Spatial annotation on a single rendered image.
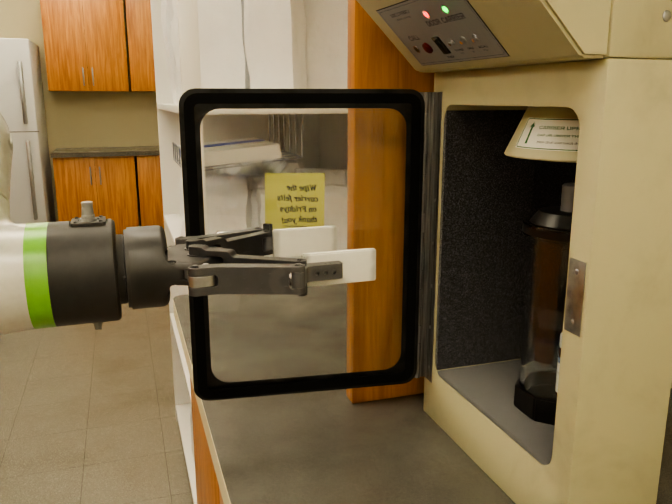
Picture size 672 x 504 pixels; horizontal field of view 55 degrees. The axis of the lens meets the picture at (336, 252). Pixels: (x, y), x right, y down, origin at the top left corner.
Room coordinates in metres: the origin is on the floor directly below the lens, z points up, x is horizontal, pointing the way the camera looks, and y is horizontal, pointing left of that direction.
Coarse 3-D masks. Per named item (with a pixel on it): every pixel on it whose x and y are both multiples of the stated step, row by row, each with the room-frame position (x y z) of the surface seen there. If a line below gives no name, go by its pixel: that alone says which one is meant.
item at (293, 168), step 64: (256, 128) 0.81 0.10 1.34; (320, 128) 0.82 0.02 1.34; (384, 128) 0.84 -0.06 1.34; (256, 192) 0.81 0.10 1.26; (320, 192) 0.82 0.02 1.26; (384, 192) 0.84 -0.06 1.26; (384, 256) 0.84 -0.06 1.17; (256, 320) 0.80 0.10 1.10; (320, 320) 0.82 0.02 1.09; (384, 320) 0.84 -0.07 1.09
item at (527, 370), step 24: (552, 240) 0.68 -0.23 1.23; (528, 264) 0.72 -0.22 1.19; (552, 264) 0.69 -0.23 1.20; (528, 288) 0.72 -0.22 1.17; (552, 288) 0.68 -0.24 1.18; (528, 312) 0.71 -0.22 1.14; (552, 312) 0.68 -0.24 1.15; (528, 336) 0.71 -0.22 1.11; (552, 336) 0.68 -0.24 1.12; (528, 360) 0.71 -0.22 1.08; (552, 360) 0.68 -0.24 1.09; (528, 384) 0.70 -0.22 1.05; (552, 384) 0.68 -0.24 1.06
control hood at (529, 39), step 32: (384, 0) 0.77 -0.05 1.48; (480, 0) 0.61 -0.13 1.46; (512, 0) 0.57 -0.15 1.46; (544, 0) 0.54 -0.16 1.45; (576, 0) 0.55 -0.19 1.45; (608, 0) 0.56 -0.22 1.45; (384, 32) 0.84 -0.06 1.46; (512, 32) 0.61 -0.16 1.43; (544, 32) 0.57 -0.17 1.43; (576, 32) 0.55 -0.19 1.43; (608, 32) 0.56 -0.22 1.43; (416, 64) 0.84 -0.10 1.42; (448, 64) 0.76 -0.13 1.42; (480, 64) 0.70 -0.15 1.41; (512, 64) 0.66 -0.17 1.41
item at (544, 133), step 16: (528, 112) 0.72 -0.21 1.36; (544, 112) 0.69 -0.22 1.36; (560, 112) 0.68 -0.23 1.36; (528, 128) 0.70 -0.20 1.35; (544, 128) 0.68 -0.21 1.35; (560, 128) 0.67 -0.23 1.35; (576, 128) 0.66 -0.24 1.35; (512, 144) 0.72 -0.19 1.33; (528, 144) 0.69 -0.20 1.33; (544, 144) 0.67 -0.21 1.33; (560, 144) 0.66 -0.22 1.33; (576, 144) 0.65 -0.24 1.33; (544, 160) 0.67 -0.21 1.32; (560, 160) 0.65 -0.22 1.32; (576, 160) 0.65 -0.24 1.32
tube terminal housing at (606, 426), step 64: (640, 0) 0.57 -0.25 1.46; (576, 64) 0.60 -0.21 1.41; (640, 64) 0.57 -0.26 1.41; (640, 128) 0.57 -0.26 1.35; (576, 192) 0.59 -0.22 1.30; (640, 192) 0.58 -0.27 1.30; (576, 256) 0.58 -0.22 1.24; (640, 256) 0.58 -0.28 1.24; (640, 320) 0.58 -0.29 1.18; (448, 384) 0.80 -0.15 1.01; (576, 384) 0.56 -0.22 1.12; (640, 384) 0.58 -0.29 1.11; (512, 448) 0.65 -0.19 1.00; (576, 448) 0.56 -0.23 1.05; (640, 448) 0.59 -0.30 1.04
